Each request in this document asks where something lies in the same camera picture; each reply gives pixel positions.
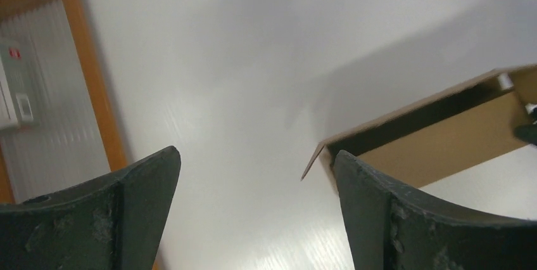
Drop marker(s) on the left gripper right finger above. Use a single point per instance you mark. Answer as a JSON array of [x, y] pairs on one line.
[[392, 225]]

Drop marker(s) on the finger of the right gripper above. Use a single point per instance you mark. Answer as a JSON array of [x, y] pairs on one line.
[[526, 133]]

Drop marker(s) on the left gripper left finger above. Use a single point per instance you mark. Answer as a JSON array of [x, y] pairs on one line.
[[114, 221]]

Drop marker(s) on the brown cardboard box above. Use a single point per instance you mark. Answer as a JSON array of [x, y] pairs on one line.
[[440, 135]]

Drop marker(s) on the orange wooden rack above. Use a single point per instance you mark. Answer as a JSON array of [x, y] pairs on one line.
[[91, 69]]

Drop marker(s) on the clear plastic bag package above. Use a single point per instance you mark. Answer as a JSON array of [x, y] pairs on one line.
[[17, 92]]

